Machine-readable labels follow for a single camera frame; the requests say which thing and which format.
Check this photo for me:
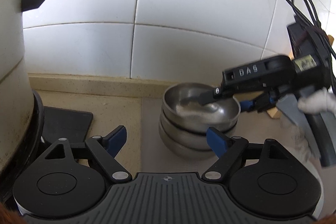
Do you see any white gloved right hand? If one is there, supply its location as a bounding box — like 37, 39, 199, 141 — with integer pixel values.
276, 88, 335, 167

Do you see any small steel bowl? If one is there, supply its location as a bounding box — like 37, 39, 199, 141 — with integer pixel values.
162, 83, 241, 134

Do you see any black gas stove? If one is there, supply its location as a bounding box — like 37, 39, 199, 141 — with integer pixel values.
28, 90, 93, 160

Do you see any black cable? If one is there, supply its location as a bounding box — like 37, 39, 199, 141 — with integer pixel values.
281, 0, 336, 62

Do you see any grey pressure cooker pot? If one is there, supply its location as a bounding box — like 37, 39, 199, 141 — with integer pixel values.
1, 0, 45, 169

